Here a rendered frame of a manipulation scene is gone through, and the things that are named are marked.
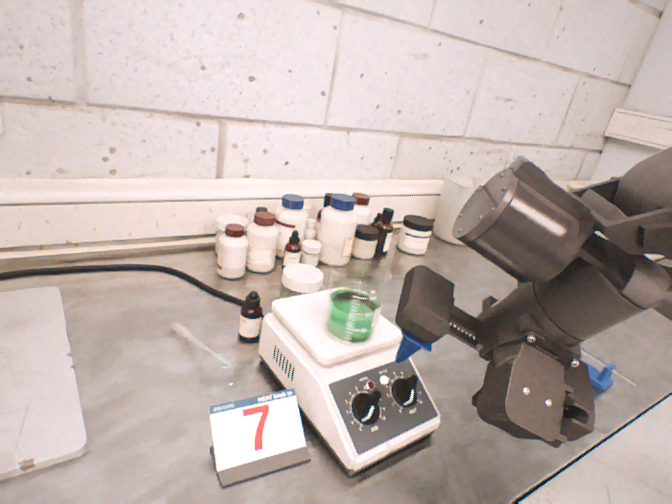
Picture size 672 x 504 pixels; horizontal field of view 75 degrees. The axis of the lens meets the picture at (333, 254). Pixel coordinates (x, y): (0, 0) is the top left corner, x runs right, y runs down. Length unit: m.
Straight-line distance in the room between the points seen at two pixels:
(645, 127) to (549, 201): 1.53
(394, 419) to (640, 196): 0.31
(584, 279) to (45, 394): 0.49
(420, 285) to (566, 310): 0.10
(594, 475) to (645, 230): 0.38
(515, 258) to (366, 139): 0.76
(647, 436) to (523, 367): 0.40
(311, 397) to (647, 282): 0.32
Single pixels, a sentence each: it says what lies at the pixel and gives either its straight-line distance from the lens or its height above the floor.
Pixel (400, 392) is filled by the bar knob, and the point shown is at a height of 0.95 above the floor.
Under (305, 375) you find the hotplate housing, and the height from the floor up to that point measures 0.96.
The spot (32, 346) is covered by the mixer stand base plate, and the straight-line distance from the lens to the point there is 0.61.
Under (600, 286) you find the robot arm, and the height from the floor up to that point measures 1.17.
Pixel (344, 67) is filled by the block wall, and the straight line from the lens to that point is 0.96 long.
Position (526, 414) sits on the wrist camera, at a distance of 0.34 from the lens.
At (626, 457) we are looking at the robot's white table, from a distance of 0.67.
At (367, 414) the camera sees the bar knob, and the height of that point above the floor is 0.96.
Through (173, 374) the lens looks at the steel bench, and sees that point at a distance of 0.56.
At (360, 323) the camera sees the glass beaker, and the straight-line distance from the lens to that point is 0.47.
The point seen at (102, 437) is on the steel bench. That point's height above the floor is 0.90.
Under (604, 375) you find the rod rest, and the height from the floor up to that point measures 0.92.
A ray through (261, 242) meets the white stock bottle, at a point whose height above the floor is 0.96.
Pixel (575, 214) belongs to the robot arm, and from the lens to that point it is 0.32.
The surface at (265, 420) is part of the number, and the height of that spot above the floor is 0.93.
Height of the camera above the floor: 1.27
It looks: 24 degrees down
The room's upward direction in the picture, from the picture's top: 11 degrees clockwise
